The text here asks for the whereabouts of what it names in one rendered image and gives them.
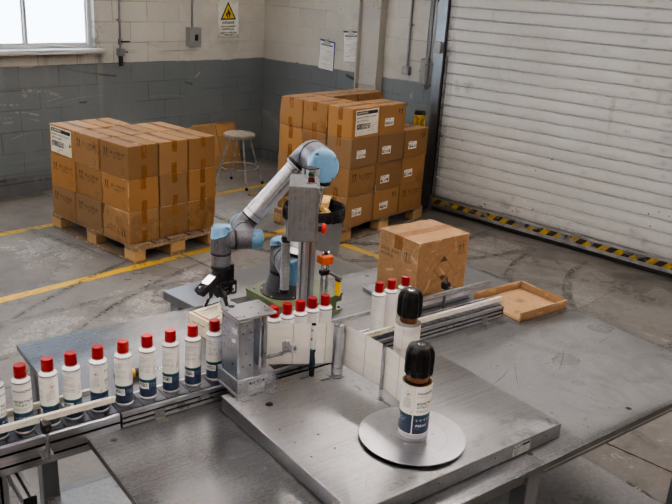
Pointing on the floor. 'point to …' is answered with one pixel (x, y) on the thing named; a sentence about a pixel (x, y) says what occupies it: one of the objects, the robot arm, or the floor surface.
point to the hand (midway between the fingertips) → (215, 315)
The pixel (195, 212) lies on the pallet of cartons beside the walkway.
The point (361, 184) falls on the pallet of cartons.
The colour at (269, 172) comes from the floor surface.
